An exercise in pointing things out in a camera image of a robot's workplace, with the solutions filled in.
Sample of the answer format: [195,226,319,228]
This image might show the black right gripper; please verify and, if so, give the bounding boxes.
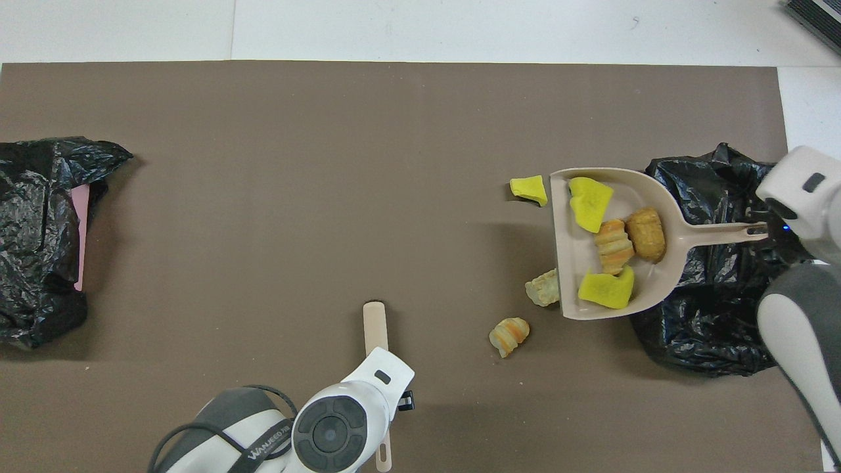
[752,200,813,262]

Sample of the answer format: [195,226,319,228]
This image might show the beige hand brush black bristles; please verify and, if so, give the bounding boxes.
[362,301,394,473]

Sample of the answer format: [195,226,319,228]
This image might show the pale striped croissant toy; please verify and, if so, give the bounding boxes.
[489,317,530,359]

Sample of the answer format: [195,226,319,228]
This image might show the brown bread roll toy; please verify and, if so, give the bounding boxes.
[624,206,668,264]

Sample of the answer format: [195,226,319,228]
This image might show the beige plastic dustpan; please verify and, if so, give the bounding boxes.
[549,167,769,321]

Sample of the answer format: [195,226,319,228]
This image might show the orange striped croissant toy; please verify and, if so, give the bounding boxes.
[594,219,636,276]

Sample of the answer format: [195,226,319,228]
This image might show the pale beige foam chunk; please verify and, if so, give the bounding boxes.
[525,268,561,307]

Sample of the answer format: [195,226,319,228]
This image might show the yellow notched sponge piece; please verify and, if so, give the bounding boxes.
[578,264,636,310]

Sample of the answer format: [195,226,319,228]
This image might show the yellow diamond sponge piece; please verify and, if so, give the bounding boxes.
[568,177,615,235]

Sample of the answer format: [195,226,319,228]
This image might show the yellow wedge sponge piece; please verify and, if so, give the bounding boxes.
[510,175,548,208]

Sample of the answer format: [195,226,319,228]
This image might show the open black trash bag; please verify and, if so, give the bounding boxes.
[627,143,799,378]

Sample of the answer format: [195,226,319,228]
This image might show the pink plastic bin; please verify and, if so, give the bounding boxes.
[71,184,91,292]

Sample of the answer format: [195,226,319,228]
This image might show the crumpled black trash bag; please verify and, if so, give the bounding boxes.
[0,136,133,349]

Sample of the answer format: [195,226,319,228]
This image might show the black ribbed device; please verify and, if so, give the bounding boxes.
[784,0,841,56]

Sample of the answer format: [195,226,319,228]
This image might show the brown table mat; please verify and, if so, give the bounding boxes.
[0,61,825,473]

